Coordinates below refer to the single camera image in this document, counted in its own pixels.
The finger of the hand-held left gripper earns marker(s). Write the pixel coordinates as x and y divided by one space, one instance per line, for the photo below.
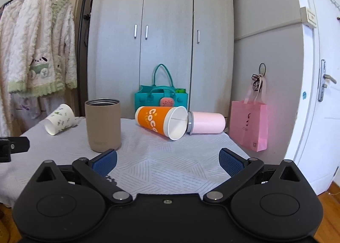
18 144

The pale lilac garment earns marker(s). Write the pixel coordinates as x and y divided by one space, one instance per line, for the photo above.
28 107

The grey wardrobe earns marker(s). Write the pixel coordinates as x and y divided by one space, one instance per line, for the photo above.
164 46

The white door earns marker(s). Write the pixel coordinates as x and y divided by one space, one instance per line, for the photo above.
325 131

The black clothes rack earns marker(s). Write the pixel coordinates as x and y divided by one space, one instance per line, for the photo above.
86 1

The pink paper gift bag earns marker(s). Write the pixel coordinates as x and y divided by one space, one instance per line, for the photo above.
248 126

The plain white fleece robe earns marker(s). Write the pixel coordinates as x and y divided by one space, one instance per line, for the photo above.
6 54

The teal felt handbag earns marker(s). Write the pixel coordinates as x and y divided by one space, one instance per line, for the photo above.
148 99

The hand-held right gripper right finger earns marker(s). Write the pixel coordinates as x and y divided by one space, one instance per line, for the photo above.
231 162

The orange paper cup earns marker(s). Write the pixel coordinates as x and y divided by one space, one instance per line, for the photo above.
152 119

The white floral paper cup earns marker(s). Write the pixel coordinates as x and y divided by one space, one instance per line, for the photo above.
59 119

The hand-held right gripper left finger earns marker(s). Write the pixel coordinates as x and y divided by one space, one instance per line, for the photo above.
106 162

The brown tumbler cup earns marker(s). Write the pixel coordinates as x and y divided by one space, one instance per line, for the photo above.
103 126

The white fleece robe green trim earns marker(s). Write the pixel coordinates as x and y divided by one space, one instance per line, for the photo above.
39 36

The pink tumbler cup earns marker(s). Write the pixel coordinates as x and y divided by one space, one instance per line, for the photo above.
208 123

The white patterned tablecloth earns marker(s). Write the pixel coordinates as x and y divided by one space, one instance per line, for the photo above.
159 164

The white wall switch box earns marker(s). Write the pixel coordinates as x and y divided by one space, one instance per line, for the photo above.
309 17

